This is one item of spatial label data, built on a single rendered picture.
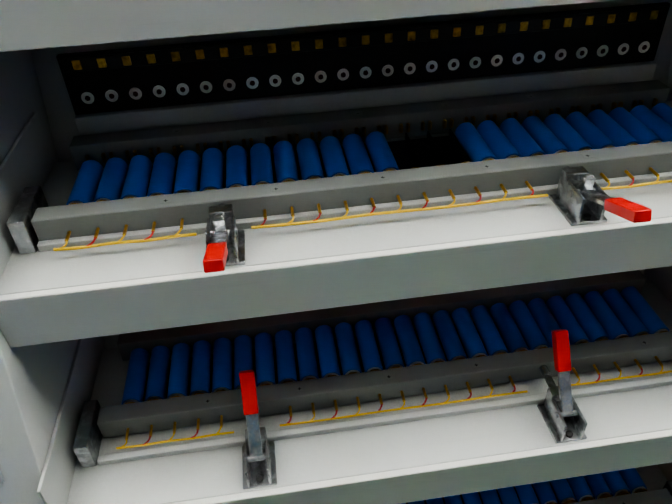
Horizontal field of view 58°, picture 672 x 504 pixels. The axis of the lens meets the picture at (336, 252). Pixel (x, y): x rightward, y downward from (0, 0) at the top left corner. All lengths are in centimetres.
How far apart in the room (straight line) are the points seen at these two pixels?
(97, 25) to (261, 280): 19
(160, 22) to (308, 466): 36
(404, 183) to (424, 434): 22
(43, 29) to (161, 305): 19
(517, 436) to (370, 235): 23
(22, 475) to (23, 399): 6
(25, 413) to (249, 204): 22
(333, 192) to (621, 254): 22
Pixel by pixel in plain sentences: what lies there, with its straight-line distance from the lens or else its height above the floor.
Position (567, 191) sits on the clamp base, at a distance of 48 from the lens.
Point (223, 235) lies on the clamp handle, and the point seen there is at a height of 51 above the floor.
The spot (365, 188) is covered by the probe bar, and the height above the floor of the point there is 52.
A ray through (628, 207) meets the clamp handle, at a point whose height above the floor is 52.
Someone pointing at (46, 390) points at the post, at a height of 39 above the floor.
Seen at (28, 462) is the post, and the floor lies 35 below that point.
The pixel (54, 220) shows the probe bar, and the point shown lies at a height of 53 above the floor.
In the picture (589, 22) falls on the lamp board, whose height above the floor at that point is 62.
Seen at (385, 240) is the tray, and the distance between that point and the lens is 44.
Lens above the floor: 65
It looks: 22 degrees down
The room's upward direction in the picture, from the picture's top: 5 degrees counter-clockwise
